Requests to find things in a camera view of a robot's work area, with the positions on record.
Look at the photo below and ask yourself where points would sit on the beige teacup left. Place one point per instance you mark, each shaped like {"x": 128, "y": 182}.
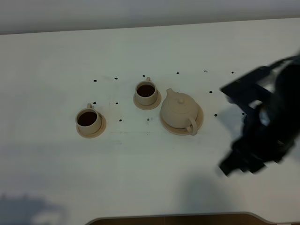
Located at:
{"x": 88, "y": 120}

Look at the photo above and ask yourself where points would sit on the beige saucer left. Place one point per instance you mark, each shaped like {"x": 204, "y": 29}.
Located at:
{"x": 99, "y": 132}

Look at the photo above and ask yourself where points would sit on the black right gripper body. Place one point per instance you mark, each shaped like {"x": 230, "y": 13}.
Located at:
{"x": 269, "y": 96}

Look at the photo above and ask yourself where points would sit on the beige teacup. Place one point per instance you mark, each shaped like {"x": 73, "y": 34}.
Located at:
{"x": 88, "y": 120}
{"x": 146, "y": 92}

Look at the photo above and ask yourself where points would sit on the beige teacup middle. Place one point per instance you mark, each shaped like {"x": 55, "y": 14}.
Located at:
{"x": 146, "y": 92}

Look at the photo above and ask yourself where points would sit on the beige saucer middle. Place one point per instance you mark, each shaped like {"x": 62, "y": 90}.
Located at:
{"x": 148, "y": 107}

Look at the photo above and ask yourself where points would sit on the beige teapot saucer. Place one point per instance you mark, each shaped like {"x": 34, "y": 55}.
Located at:
{"x": 184, "y": 131}

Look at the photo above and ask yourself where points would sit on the beige ceramic teapot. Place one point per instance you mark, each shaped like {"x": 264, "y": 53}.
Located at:
{"x": 180, "y": 110}

